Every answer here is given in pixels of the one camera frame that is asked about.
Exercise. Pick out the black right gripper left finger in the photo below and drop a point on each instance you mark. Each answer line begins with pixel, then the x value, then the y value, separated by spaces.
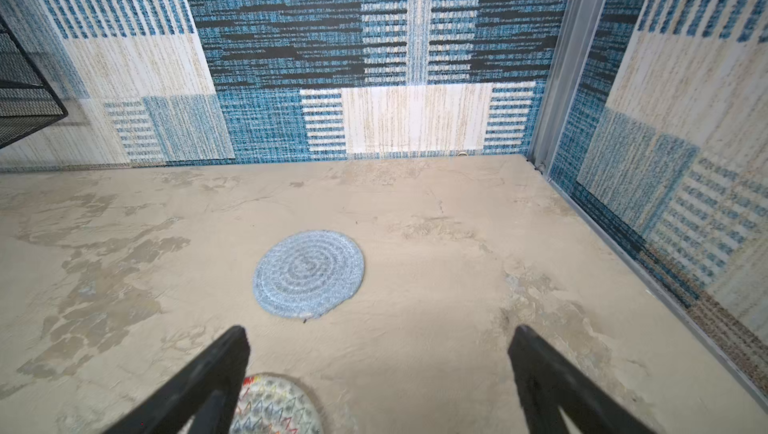
pixel 203 395

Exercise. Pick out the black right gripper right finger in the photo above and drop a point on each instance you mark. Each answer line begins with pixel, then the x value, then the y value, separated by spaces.
pixel 550 388

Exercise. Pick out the blue woven round coaster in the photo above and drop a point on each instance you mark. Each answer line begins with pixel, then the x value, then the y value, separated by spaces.
pixel 308 274

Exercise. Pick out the multicolour woven round coaster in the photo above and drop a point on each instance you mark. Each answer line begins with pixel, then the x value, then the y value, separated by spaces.
pixel 273 404

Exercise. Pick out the black wire mesh shelf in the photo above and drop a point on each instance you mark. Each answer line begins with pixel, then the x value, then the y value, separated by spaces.
pixel 28 101

